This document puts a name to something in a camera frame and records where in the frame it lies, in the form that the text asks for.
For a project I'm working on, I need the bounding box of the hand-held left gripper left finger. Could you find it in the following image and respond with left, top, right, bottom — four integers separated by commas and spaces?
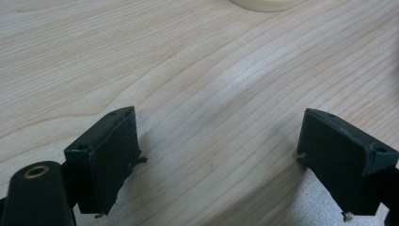
63, 105, 149, 219

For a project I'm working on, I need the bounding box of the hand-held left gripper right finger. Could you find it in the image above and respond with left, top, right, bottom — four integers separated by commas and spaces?
295, 107, 399, 222

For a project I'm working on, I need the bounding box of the cream round plate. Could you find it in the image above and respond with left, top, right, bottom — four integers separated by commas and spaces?
229, 0, 308, 13

